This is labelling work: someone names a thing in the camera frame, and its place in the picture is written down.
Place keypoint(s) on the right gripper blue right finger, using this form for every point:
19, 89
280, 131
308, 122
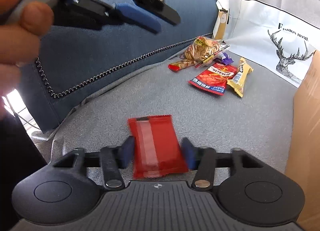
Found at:
203, 161

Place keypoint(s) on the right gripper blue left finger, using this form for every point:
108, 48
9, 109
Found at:
112, 159

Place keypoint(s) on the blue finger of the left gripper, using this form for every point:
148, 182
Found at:
134, 15

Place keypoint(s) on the plain red snack packet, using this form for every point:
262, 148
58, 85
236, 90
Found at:
157, 151

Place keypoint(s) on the red chip packet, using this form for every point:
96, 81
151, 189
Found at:
214, 79

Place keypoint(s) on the clear bag of cookies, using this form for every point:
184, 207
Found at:
204, 50

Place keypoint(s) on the yellow snack bar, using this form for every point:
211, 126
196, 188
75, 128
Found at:
238, 81

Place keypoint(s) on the purple candy wrapper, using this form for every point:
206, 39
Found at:
223, 58

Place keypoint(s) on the person's left hand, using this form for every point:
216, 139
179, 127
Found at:
20, 42

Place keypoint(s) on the small red peanut packet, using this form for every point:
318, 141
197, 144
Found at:
180, 65

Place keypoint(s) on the open cardboard box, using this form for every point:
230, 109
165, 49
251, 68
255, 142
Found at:
303, 161

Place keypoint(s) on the grey deer print cover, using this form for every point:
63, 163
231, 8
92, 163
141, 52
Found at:
280, 35

